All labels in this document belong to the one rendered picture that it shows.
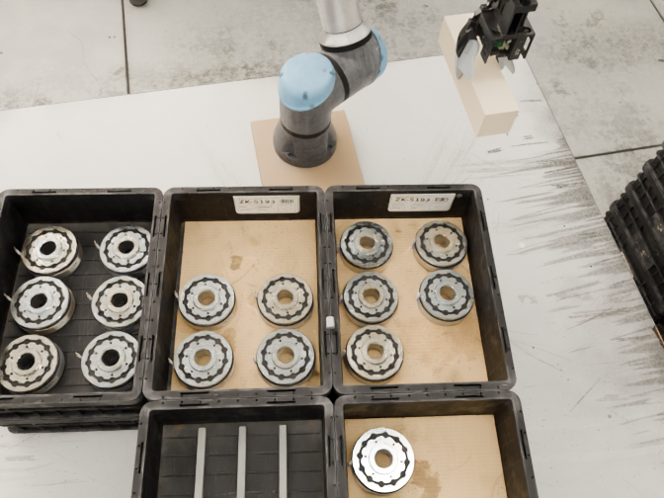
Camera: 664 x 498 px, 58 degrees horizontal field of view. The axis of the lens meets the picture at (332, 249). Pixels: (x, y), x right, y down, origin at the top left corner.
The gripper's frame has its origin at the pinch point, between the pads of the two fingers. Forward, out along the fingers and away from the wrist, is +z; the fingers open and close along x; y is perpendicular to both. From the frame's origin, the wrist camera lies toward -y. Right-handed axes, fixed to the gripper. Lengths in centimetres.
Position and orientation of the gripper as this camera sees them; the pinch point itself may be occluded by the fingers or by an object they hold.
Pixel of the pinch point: (477, 68)
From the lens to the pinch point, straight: 116.5
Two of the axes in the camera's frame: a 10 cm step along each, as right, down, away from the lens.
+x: 9.8, -1.6, 1.3
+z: -0.4, 4.7, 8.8
